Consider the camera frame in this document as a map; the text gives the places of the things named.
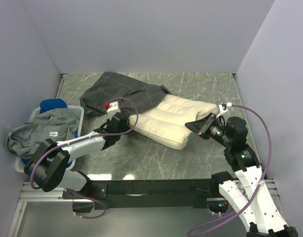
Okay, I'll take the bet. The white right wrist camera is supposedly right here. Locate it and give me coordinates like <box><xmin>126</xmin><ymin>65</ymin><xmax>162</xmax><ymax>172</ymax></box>
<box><xmin>216</xmin><ymin>102</ymin><xmax>232</xmax><ymax>118</ymax></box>

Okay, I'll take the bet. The grey button shirt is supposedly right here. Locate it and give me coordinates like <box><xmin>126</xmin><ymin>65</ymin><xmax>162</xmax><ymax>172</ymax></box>
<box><xmin>5</xmin><ymin>108</ymin><xmax>82</xmax><ymax>159</ymax></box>

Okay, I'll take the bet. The blue garment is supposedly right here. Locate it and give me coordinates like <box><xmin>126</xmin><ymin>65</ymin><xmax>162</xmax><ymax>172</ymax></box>
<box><xmin>15</xmin><ymin>99</ymin><xmax>83</xmax><ymax>172</ymax></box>

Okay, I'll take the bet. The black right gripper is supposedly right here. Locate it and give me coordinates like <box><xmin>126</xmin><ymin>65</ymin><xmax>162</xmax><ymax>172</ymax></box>
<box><xmin>185</xmin><ymin>112</ymin><xmax>232</xmax><ymax>148</ymax></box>

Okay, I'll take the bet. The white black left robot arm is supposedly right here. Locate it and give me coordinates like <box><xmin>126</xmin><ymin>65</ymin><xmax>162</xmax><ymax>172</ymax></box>
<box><xmin>24</xmin><ymin>112</ymin><xmax>131</xmax><ymax>198</ymax></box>

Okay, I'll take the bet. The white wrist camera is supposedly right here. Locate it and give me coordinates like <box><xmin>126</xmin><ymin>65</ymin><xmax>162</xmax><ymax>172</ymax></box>
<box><xmin>105</xmin><ymin>101</ymin><xmax>121</xmax><ymax>116</ymax></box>
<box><xmin>216</xmin><ymin>102</ymin><xmax>232</xmax><ymax>118</ymax></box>

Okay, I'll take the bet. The dark grey checked pillowcase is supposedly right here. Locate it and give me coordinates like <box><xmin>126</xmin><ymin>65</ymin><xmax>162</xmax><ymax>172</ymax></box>
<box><xmin>80</xmin><ymin>72</ymin><xmax>171</xmax><ymax>117</ymax></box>

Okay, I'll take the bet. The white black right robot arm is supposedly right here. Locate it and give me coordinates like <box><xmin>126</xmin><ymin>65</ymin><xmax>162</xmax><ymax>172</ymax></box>
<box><xmin>185</xmin><ymin>113</ymin><xmax>298</xmax><ymax>237</ymax></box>

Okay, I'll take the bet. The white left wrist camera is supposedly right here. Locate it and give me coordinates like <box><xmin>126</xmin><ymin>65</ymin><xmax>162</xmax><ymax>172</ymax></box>
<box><xmin>105</xmin><ymin>101</ymin><xmax>121</xmax><ymax>116</ymax></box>

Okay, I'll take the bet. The aluminium frame rail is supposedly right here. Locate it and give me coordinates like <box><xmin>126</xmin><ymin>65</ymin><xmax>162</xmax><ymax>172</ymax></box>
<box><xmin>7</xmin><ymin>179</ymin><xmax>293</xmax><ymax>237</ymax></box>

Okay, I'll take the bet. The cream white pillow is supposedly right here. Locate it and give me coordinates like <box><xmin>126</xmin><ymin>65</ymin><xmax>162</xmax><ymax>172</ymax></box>
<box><xmin>129</xmin><ymin>94</ymin><xmax>217</xmax><ymax>150</ymax></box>

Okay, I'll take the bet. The white plastic laundry basket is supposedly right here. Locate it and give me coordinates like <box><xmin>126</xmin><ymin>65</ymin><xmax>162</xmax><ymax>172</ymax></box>
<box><xmin>14</xmin><ymin>105</ymin><xmax>85</xmax><ymax>175</ymax></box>

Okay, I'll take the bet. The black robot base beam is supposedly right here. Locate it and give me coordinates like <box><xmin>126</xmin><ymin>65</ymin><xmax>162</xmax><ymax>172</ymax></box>
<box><xmin>62</xmin><ymin>179</ymin><xmax>238</xmax><ymax>214</ymax></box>

